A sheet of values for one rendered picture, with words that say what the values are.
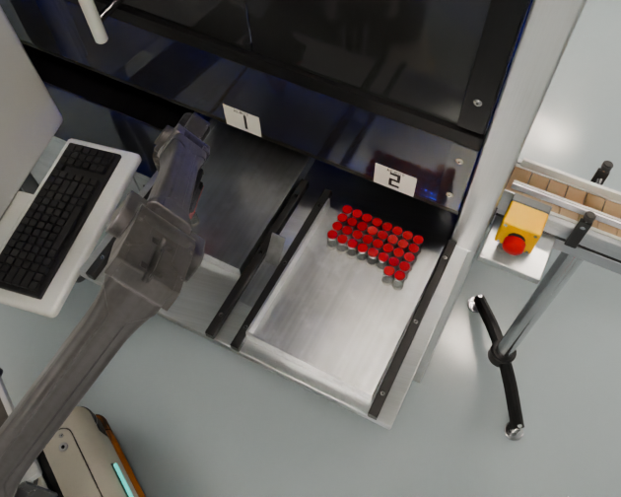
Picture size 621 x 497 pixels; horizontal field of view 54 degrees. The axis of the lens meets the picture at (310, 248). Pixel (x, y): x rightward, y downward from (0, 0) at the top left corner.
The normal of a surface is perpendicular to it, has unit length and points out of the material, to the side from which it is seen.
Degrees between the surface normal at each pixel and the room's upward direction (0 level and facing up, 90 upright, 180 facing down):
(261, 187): 0
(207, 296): 0
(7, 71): 90
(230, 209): 0
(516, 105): 90
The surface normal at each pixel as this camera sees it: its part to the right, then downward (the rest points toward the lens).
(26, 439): 0.21, 0.30
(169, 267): 0.65, -0.61
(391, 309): -0.03, -0.49
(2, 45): 0.96, 0.24
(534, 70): -0.46, 0.78
